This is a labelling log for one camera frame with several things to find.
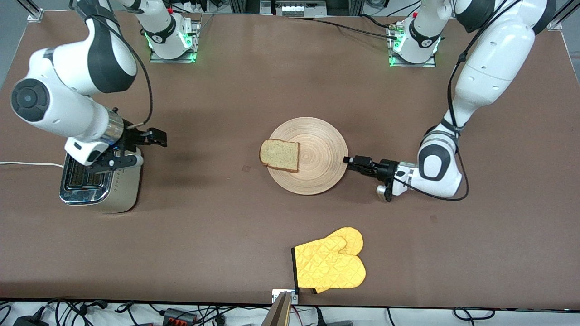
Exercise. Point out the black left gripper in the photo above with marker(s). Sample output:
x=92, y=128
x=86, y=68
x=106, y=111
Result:
x=386, y=168

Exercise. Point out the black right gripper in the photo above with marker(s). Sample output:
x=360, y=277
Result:
x=132, y=138

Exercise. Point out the round wooden plate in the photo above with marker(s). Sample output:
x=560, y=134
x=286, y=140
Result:
x=317, y=158

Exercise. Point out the brown bread slice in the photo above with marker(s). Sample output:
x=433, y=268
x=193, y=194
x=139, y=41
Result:
x=280, y=156

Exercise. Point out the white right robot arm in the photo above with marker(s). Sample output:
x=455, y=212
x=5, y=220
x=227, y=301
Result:
x=68, y=68

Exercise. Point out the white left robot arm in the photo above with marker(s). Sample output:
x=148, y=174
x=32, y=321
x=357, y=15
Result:
x=494, y=54

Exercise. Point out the silver two-slot toaster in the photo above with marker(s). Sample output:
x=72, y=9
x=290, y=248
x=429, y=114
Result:
x=122, y=190

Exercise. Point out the yellow quilted oven mitt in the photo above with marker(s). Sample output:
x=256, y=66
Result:
x=351, y=237
x=328, y=267

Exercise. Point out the white power strip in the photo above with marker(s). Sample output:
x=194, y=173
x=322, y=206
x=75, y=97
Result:
x=297, y=10

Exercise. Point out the black orange connector block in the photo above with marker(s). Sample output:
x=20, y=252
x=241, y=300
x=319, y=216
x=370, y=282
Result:
x=179, y=316

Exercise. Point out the black power adapter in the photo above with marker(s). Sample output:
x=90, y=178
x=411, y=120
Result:
x=29, y=321

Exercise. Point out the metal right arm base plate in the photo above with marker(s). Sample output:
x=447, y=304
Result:
x=195, y=50

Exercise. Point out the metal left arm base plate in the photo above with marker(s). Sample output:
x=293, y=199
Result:
x=430, y=64

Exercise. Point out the small metal post bracket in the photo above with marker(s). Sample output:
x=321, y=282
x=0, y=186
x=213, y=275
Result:
x=275, y=295

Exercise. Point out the aluminium camera post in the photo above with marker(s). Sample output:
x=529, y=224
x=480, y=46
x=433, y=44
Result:
x=278, y=312

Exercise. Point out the metal table corner bracket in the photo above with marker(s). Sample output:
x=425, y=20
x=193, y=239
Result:
x=555, y=26
x=35, y=16

